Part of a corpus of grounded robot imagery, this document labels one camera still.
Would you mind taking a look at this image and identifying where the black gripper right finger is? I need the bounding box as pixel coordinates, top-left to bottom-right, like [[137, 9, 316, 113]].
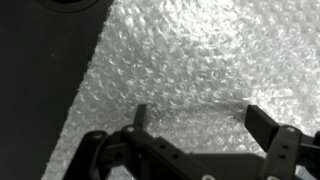
[[244, 104, 320, 180]]

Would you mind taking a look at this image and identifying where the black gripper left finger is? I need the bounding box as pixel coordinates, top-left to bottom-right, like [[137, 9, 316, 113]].
[[66, 103, 218, 180]]

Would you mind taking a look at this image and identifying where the clear bubble wrap sheet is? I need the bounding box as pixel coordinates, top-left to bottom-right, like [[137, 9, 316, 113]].
[[41, 0, 320, 180]]

